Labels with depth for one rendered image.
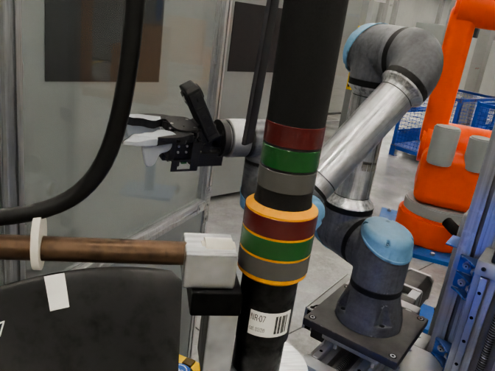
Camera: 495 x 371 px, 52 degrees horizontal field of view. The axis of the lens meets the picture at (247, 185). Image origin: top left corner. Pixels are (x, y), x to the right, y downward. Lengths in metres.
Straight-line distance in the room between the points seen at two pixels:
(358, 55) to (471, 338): 0.66
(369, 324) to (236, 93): 3.43
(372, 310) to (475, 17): 3.38
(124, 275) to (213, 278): 0.21
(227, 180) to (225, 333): 4.31
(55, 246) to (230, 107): 4.13
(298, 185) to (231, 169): 4.33
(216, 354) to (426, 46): 0.82
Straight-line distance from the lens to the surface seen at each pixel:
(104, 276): 0.49
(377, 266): 1.12
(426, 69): 1.02
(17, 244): 0.30
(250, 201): 0.29
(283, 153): 0.27
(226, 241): 0.30
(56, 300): 0.48
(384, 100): 0.98
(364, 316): 1.16
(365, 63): 1.12
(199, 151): 0.92
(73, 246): 0.30
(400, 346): 1.18
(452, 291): 1.29
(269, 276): 0.29
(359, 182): 1.17
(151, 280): 0.50
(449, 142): 4.14
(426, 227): 4.32
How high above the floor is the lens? 1.67
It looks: 19 degrees down
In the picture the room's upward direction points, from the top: 8 degrees clockwise
